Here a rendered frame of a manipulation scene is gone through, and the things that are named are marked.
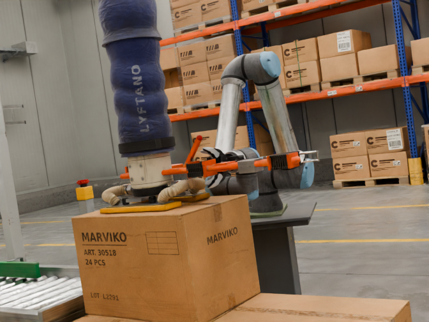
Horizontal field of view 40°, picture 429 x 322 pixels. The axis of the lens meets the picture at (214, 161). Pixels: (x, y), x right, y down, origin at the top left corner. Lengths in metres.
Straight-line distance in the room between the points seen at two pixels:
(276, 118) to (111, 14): 0.92
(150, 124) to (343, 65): 7.48
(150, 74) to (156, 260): 0.70
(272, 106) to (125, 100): 0.76
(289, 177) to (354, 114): 8.05
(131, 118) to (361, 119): 8.80
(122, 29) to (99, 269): 0.93
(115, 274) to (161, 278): 0.24
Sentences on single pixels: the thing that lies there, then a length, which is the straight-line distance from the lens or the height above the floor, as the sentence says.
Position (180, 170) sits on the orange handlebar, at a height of 1.08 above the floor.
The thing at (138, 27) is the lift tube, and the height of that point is 1.64.
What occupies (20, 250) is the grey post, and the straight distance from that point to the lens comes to 5.91.
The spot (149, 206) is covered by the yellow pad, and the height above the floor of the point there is 0.97.
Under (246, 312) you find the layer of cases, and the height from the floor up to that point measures 0.54.
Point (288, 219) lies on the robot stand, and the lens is 2.84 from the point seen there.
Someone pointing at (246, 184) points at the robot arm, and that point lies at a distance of 2.46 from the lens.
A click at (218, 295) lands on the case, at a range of 2.21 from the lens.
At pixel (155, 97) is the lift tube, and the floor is 1.37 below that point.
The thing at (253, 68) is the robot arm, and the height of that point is 1.46.
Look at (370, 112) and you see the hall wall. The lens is 10.84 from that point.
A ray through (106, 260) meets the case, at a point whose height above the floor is 0.77.
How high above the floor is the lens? 1.21
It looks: 3 degrees down
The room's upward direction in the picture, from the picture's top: 8 degrees counter-clockwise
